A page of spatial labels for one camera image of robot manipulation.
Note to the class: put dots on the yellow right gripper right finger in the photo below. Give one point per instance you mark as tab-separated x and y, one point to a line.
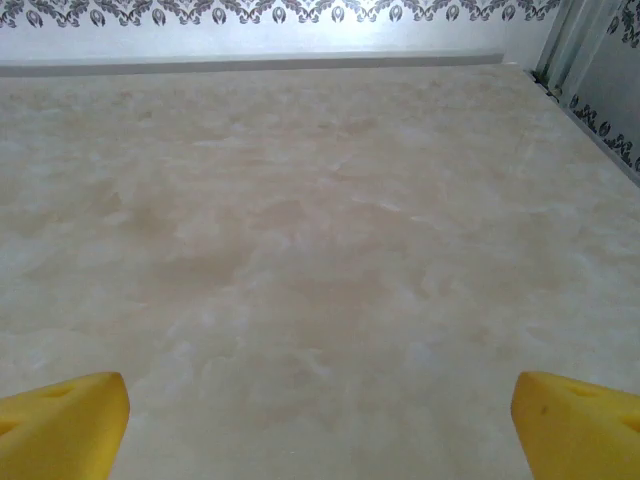
580	435

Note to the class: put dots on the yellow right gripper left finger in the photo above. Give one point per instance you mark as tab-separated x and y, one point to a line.
60	430

